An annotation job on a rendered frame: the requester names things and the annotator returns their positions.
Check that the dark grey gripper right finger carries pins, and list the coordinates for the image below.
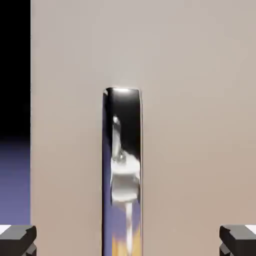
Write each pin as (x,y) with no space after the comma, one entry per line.
(238,240)

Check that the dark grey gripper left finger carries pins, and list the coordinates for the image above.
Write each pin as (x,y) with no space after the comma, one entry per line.
(18,240)

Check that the beige cabinet door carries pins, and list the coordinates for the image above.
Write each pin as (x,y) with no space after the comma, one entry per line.
(190,120)

